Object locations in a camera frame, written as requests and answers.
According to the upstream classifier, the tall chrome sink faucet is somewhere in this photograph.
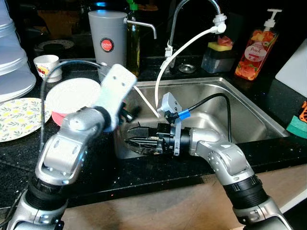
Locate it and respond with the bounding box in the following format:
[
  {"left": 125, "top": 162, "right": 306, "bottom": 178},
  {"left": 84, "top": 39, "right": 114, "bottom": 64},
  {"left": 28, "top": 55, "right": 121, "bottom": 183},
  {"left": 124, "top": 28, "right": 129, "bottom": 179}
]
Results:
[{"left": 168, "top": 0, "right": 222, "bottom": 70}]

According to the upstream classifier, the round steel hole cover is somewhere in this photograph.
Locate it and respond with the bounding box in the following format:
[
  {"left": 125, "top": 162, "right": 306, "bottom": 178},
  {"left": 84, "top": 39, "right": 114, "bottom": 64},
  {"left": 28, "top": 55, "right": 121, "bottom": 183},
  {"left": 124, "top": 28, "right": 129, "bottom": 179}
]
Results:
[{"left": 178, "top": 63, "right": 197, "bottom": 74}]

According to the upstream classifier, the stainless steel sink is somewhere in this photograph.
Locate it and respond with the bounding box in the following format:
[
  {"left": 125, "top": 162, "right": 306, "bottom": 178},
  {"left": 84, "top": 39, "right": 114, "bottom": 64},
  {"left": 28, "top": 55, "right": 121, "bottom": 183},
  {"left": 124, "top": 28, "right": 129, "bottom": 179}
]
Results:
[{"left": 115, "top": 77, "right": 289, "bottom": 160}]

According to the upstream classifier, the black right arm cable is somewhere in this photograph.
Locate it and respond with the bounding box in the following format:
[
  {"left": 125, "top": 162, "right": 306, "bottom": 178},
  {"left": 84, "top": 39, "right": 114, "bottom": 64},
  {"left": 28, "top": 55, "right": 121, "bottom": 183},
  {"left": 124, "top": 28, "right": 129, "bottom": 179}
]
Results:
[{"left": 181, "top": 93, "right": 233, "bottom": 144}]

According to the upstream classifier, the patterned round dish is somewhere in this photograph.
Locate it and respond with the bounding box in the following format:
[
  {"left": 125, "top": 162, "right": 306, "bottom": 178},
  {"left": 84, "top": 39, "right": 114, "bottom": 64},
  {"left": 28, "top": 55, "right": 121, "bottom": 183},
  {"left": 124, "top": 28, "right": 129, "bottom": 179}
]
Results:
[{"left": 36, "top": 39, "right": 76, "bottom": 54}]

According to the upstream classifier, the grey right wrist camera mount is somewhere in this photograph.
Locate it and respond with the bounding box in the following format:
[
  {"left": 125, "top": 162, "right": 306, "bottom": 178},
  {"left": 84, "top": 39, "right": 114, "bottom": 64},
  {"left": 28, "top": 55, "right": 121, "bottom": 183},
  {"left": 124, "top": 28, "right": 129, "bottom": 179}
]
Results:
[{"left": 157, "top": 92, "right": 184, "bottom": 157}]

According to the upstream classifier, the clear sponge holder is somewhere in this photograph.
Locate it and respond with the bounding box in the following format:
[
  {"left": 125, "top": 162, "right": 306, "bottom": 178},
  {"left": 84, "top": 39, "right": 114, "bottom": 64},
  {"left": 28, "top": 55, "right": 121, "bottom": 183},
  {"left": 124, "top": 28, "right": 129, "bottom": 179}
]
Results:
[{"left": 201, "top": 46, "right": 236, "bottom": 74}]

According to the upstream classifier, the grey tumbler with red sticker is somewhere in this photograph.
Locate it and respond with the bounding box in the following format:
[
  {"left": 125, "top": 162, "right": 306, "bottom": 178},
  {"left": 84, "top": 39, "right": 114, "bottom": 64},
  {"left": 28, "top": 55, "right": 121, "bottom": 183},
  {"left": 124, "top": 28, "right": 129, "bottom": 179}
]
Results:
[{"left": 88, "top": 10, "right": 128, "bottom": 81}]

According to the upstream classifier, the yellow sponge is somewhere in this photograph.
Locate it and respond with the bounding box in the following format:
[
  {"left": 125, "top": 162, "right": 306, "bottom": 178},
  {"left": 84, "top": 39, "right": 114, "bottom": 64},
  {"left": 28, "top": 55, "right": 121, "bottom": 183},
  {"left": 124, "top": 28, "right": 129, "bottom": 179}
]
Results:
[{"left": 208, "top": 36, "right": 234, "bottom": 52}]

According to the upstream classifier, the red bowl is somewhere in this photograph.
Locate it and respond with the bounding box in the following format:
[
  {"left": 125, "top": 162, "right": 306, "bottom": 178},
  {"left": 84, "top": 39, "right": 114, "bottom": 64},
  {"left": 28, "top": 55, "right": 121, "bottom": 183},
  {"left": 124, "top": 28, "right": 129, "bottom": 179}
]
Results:
[{"left": 50, "top": 111, "right": 77, "bottom": 126}]

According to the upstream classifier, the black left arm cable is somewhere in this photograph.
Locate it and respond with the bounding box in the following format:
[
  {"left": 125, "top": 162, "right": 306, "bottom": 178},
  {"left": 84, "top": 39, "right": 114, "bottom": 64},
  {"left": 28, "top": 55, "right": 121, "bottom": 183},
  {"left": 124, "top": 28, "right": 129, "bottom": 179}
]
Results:
[{"left": 39, "top": 60, "right": 108, "bottom": 154}]

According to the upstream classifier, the pale stacked plastic container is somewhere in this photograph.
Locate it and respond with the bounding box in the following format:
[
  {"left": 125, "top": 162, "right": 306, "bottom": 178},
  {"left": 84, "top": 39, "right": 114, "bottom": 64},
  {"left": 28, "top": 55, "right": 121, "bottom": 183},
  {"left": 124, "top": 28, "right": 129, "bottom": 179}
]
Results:
[{"left": 0, "top": 0, "right": 36, "bottom": 103}]

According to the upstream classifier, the white faucet filter nozzle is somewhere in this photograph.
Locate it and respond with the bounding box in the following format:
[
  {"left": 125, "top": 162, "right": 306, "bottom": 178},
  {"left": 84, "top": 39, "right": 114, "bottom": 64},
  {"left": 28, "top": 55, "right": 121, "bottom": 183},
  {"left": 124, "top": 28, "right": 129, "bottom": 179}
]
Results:
[{"left": 213, "top": 13, "right": 227, "bottom": 34}]

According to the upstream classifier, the white cutting board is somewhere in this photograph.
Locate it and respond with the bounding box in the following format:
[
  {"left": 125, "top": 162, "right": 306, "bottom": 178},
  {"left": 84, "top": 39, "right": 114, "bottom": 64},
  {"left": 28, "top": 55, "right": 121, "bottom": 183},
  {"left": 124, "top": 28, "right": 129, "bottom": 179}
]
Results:
[{"left": 275, "top": 38, "right": 307, "bottom": 98}]

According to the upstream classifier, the orange plastic item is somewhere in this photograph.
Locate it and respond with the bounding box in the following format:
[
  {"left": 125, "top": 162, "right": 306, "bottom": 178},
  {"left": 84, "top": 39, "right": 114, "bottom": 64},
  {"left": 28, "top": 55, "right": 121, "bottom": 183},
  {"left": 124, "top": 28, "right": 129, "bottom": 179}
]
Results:
[{"left": 299, "top": 101, "right": 307, "bottom": 123}]

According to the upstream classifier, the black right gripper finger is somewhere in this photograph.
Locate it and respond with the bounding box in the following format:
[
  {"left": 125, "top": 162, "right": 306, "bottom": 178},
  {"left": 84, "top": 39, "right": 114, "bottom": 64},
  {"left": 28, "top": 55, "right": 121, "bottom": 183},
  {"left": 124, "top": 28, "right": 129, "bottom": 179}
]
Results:
[
  {"left": 124, "top": 138, "right": 158, "bottom": 155},
  {"left": 129, "top": 126, "right": 158, "bottom": 137}
]

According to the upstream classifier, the white tag on faucet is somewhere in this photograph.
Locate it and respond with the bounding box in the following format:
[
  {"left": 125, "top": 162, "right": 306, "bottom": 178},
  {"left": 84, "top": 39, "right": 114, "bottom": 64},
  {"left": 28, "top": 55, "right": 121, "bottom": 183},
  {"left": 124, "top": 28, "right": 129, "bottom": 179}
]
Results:
[{"left": 165, "top": 42, "right": 174, "bottom": 59}]

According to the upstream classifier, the floral lemon print plate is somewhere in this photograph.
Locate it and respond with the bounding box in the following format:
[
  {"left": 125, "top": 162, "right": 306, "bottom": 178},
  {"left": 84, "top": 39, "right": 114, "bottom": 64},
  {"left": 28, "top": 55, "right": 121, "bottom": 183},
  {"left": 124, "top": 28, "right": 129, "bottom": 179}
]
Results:
[{"left": 0, "top": 98, "right": 52, "bottom": 143}]

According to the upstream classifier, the plain white plate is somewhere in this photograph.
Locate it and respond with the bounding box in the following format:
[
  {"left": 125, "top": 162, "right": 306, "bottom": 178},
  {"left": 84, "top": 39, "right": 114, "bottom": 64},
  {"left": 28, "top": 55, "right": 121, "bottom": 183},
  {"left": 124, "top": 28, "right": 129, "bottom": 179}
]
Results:
[{"left": 45, "top": 78, "right": 102, "bottom": 115}]

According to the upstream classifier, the peach soap pump bottle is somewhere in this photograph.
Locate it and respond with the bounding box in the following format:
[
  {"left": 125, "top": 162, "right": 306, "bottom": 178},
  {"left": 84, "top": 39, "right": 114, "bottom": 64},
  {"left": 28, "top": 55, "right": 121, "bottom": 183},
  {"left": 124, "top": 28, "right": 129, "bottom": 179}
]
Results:
[{"left": 235, "top": 9, "right": 283, "bottom": 81}]

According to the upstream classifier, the green sponge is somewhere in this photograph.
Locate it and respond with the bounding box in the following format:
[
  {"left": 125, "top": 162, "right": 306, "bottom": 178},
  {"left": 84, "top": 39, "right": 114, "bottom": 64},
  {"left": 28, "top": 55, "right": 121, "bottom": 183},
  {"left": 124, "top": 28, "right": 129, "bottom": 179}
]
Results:
[{"left": 287, "top": 115, "right": 307, "bottom": 139}]

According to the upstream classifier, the white cartoon print cup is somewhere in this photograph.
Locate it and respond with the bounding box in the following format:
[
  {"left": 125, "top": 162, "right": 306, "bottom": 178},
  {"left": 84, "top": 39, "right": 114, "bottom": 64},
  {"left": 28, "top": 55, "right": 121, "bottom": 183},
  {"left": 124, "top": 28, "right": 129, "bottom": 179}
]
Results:
[{"left": 33, "top": 55, "right": 62, "bottom": 83}]

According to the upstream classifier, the oil bottle with green cap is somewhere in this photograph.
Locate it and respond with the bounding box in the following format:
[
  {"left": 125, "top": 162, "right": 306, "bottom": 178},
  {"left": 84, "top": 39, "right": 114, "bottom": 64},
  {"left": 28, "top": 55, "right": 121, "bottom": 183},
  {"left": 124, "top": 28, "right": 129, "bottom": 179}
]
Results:
[{"left": 126, "top": 0, "right": 141, "bottom": 77}]

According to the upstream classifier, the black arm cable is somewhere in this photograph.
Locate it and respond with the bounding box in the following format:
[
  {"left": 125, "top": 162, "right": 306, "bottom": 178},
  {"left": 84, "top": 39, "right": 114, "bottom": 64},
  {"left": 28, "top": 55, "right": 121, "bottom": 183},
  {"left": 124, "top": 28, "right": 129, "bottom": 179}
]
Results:
[
  {"left": 39, "top": 60, "right": 108, "bottom": 154},
  {"left": 181, "top": 93, "right": 233, "bottom": 144}
]

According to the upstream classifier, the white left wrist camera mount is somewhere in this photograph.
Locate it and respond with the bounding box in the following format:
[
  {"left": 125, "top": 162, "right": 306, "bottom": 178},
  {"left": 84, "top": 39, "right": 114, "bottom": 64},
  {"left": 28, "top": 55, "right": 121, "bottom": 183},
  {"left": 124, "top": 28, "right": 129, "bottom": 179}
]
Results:
[{"left": 98, "top": 63, "right": 138, "bottom": 132}]

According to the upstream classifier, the small chrome tap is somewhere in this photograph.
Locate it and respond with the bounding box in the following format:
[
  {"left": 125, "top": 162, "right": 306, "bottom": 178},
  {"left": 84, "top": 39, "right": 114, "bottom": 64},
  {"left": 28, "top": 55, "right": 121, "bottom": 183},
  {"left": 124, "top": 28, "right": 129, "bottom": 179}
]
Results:
[{"left": 124, "top": 18, "right": 157, "bottom": 40}]

